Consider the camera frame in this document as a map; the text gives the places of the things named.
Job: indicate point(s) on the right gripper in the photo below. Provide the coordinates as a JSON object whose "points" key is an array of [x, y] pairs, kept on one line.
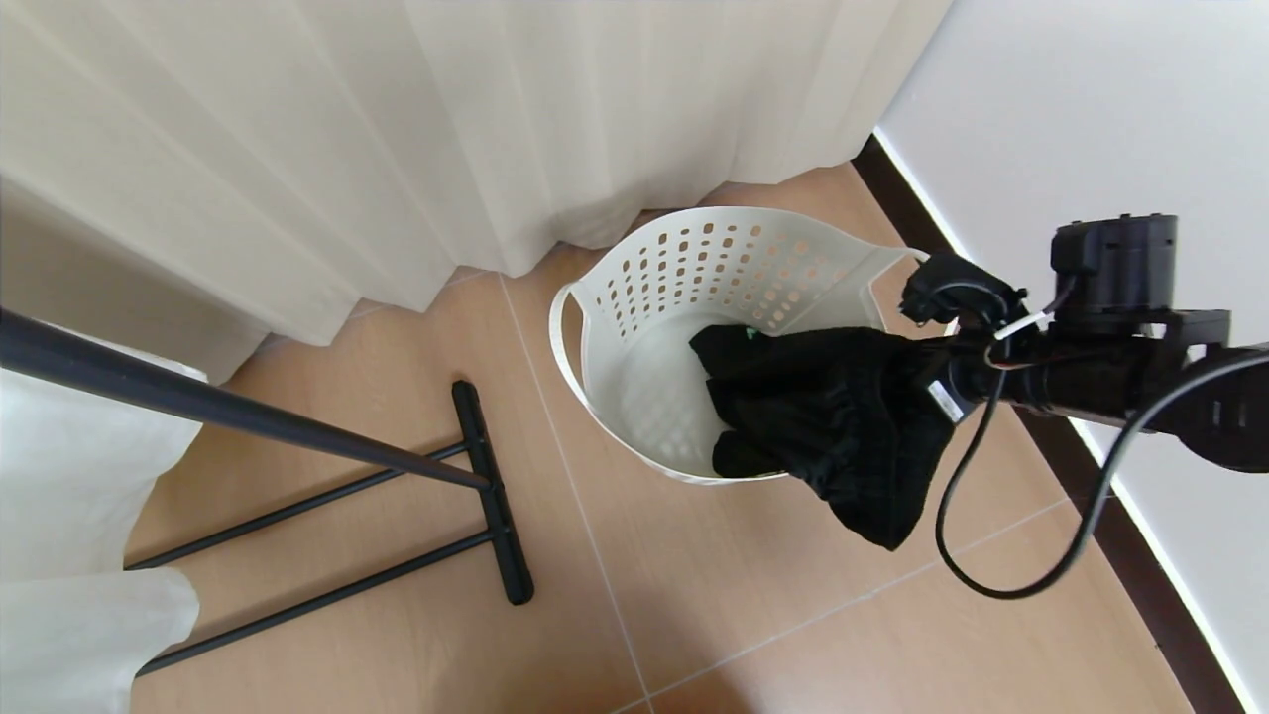
{"points": [[977, 382]]}

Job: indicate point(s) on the black garment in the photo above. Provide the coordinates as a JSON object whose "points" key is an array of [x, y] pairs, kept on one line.
{"points": [[833, 416]]}

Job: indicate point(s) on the white printed t-shirt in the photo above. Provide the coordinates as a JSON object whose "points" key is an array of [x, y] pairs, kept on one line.
{"points": [[69, 476]]}

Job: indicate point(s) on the white laundry basket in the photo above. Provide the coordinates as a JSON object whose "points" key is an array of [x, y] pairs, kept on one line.
{"points": [[714, 258]]}

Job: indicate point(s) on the black clothes rack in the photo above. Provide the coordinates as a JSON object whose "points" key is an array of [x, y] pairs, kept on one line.
{"points": [[149, 387]]}

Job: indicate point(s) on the beige curtain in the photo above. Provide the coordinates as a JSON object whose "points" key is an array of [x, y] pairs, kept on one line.
{"points": [[397, 119]]}

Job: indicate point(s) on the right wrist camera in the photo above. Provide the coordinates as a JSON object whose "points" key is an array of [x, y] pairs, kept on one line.
{"points": [[952, 288]]}

